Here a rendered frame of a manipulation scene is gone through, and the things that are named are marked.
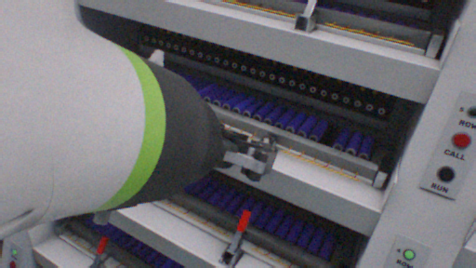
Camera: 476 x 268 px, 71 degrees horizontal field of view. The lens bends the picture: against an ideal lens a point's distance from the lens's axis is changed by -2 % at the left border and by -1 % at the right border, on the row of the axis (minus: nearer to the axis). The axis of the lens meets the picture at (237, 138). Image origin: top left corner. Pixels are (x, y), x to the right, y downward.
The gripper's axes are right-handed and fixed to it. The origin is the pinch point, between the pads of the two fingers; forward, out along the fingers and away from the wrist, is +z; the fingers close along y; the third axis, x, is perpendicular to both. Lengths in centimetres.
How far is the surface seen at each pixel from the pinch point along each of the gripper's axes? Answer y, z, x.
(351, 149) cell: 11.3, 14.9, 4.8
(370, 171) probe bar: 14.9, 10.8, 2.7
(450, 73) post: 18.9, 3.5, 16.5
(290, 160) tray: 3.8, 10.0, 0.0
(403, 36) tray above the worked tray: 12.4, 9.4, 21.6
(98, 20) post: -42.7, 11.3, 11.8
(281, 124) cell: -0.7, 14.9, 4.8
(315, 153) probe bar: 6.8, 11.0, 2.4
